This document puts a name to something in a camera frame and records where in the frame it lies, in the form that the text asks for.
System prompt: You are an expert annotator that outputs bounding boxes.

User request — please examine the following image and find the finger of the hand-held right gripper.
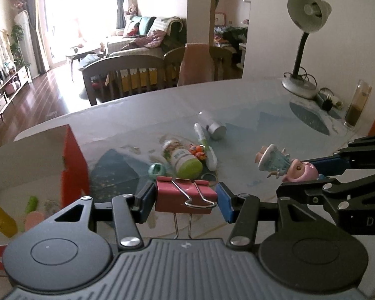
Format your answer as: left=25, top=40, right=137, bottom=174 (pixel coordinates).
left=307, top=134, right=375, bottom=176
left=276, top=169, right=375, bottom=214

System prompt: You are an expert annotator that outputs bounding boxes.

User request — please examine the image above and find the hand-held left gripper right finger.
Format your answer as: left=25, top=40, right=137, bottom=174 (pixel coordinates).
left=215, top=181, right=325, bottom=251

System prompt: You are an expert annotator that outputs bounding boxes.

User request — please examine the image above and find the wooden dining chair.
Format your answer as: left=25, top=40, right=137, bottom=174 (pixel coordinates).
left=82, top=54, right=167, bottom=106

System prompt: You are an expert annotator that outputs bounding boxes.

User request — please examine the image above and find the green capped plastic bottle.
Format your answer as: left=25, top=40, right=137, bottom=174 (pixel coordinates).
left=161, top=139, right=204, bottom=178

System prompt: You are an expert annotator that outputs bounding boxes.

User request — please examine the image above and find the sofa with cushions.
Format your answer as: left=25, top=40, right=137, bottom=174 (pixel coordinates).
left=105, top=15, right=188, bottom=59

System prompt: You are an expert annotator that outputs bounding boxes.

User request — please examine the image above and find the clear bottle with silver cap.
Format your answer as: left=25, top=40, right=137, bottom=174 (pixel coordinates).
left=197, top=110, right=227, bottom=141

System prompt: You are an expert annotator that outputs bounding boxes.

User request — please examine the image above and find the red cardboard box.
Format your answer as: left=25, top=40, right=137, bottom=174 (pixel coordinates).
left=0, top=124, right=91, bottom=276

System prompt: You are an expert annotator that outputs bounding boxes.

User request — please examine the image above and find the wooden chair with pink cloth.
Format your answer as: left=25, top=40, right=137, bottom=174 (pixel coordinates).
left=164, top=45, right=234, bottom=87

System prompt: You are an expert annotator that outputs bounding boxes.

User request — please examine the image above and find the white and green pen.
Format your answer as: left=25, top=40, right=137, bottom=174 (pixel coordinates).
left=193, top=122, right=218, bottom=171

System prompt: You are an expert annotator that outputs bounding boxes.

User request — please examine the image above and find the green potted plant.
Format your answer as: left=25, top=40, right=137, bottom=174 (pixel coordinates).
left=9, top=23, right=28, bottom=67

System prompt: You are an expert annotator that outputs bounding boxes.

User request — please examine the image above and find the green marker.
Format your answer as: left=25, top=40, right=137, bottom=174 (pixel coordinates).
left=24, top=196, right=40, bottom=217

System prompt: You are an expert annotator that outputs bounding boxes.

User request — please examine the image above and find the yellow seat cushion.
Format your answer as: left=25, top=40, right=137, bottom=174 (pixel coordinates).
left=105, top=67, right=167, bottom=92

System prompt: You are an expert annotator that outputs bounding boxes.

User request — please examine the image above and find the white standing air conditioner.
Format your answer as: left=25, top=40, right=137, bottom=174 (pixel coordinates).
left=14, top=10, right=31, bottom=67

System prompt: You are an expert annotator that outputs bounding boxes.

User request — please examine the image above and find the grey curtain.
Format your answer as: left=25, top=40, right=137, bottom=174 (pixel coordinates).
left=21, top=0, right=46, bottom=76
left=112, top=0, right=128, bottom=29

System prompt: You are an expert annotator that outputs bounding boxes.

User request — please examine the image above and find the pink binder clip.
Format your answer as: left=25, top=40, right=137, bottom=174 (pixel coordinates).
left=155, top=176, right=218, bottom=240

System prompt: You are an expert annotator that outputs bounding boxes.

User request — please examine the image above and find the red fish toy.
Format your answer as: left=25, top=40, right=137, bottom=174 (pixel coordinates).
left=189, top=143, right=207, bottom=157

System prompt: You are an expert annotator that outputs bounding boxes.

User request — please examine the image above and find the grey desk lamp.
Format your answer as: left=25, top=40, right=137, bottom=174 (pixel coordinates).
left=281, top=0, right=333, bottom=99

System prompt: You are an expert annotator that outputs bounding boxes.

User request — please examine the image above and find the green round toy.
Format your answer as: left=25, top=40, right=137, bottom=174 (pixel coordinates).
left=148, top=162, right=167, bottom=178

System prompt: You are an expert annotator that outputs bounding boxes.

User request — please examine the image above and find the wooden TV cabinet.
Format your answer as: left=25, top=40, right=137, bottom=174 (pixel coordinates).
left=0, top=65, right=32, bottom=132

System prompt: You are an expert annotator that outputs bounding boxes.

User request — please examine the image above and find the pink pig figurine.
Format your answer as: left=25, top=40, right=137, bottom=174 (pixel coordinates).
left=254, top=143, right=326, bottom=184

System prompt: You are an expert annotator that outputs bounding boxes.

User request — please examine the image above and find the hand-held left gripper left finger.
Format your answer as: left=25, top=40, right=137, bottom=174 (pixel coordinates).
left=51, top=181, right=157, bottom=251

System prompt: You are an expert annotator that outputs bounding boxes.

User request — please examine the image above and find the yellow block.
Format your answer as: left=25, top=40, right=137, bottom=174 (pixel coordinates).
left=0, top=202, right=18, bottom=239

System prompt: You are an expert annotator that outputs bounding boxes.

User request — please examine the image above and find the oval coffee table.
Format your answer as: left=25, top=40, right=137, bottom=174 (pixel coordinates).
left=65, top=43, right=103, bottom=82

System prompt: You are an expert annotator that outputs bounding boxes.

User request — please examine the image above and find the printed table cover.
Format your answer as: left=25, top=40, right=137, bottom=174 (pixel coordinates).
left=14, top=78, right=375, bottom=245

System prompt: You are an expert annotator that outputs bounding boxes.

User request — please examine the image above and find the pink cloth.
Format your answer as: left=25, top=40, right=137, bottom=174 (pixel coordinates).
left=177, top=43, right=215, bottom=87

